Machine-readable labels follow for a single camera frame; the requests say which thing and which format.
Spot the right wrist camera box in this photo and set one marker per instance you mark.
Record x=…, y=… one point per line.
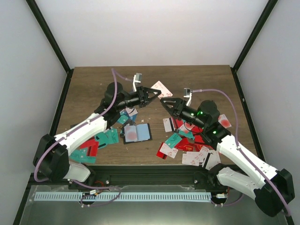
x=188, y=94

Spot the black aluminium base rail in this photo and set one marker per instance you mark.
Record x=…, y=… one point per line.
x=123, y=175

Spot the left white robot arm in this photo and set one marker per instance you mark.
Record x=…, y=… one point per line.
x=52, y=155

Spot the teal vip card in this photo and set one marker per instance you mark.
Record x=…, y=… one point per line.
x=106, y=138
x=173, y=140

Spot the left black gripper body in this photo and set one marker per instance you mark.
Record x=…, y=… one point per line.
x=133, y=101

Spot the teal card front left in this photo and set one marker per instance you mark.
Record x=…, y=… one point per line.
x=80, y=155

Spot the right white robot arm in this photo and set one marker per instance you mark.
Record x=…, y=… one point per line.
x=270, y=188

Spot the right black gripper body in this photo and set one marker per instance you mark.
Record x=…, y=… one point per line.
x=191, y=118

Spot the white floral VIP card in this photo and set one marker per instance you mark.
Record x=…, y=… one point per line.
x=165, y=93

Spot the red card front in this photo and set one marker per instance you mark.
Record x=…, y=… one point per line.
x=165, y=151

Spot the light blue slotted rail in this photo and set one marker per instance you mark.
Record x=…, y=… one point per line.
x=126, y=197

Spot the red VIP card gold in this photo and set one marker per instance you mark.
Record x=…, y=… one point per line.
x=186, y=145

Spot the teal VIP card right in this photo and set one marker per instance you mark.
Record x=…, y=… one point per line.
x=173, y=140

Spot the red card black stripe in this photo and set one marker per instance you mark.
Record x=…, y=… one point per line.
x=92, y=147

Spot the black leather card holder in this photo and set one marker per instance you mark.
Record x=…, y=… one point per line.
x=136, y=133

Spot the white card black stripe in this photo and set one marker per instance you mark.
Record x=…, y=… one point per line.
x=168, y=125

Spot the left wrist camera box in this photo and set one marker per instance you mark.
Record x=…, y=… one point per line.
x=136, y=80

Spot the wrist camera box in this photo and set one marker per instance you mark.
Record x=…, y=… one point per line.
x=136, y=80
x=188, y=94

